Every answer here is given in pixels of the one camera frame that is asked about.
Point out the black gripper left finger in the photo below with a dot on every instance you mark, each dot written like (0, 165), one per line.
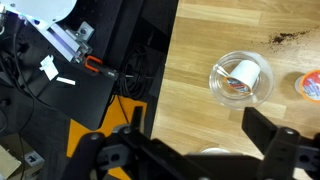
(133, 150)

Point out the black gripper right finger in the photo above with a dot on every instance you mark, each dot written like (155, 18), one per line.
(286, 150)

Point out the clear glass bowl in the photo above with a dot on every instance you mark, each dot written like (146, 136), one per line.
(263, 93)

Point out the white coffee pod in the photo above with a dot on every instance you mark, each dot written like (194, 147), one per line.
(245, 75)

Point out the spilled coffee grounds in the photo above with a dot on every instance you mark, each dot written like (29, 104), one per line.
(278, 39)

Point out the orange floor mat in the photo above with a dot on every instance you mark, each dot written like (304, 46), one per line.
(115, 113)

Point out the orange rimmed container lid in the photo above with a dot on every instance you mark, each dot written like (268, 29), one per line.
(311, 86)

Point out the clear round plastic lid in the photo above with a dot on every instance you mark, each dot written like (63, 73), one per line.
(215, 150)

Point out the orange black clamp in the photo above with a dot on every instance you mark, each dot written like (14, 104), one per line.
(93, 63)

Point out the white tape piece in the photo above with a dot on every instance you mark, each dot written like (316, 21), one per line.
(65, 80)
(48, 66)

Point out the small labelled cardboard box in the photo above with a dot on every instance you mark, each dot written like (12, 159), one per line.
(20, 160)

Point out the white curved plastic cover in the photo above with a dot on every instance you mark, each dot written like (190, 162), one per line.
(43, 8)

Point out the aluminium bracket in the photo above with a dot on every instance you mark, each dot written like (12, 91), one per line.
(75, 41)

